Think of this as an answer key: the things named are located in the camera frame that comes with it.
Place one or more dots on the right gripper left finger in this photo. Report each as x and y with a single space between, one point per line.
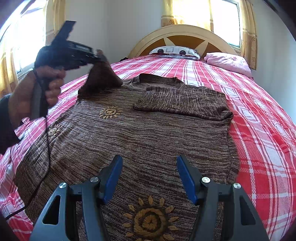
58 219

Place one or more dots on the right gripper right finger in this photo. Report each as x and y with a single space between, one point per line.
240 218

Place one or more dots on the brown knitted sun-pattern sweater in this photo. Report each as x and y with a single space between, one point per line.
148 121

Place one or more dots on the person's left forearm dark sleeve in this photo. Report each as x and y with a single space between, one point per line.
8 137

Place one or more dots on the person's left hand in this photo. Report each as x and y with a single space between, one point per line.
20 100

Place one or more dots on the yellow curtain left window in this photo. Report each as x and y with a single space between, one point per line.
55 17

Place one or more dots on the yellow curtain window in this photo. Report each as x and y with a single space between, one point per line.
195 13
55 17

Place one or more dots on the yellow curtain lower left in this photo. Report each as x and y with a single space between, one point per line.
8 75

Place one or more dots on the red white plaid bedspread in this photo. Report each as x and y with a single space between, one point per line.
263 132

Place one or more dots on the white patterned pillow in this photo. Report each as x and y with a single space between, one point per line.
176 52

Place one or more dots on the yellow curtain centre window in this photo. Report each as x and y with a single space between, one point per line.
195 13

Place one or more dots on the cream and brown headboard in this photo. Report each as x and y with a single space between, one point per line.
202 40

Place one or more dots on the pink pillow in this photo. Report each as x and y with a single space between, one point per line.
229 62

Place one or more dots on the yellow curtain right of window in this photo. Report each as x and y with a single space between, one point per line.
249 44

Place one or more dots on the left window frame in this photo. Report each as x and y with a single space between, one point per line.
24 33

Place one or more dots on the window frame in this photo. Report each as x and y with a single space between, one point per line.
24 33
226 21

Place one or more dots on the back window frame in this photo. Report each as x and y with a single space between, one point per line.
226 21

